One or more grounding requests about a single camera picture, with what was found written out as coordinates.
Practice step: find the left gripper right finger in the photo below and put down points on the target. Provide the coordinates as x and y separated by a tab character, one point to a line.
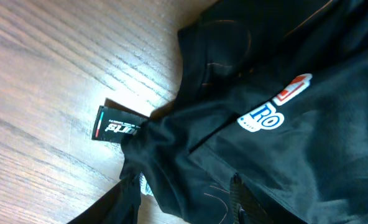
245	207

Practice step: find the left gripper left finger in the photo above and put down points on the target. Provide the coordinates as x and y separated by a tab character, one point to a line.
120	205

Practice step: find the black patterned cycling jersey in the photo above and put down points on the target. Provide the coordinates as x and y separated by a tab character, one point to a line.
277	92

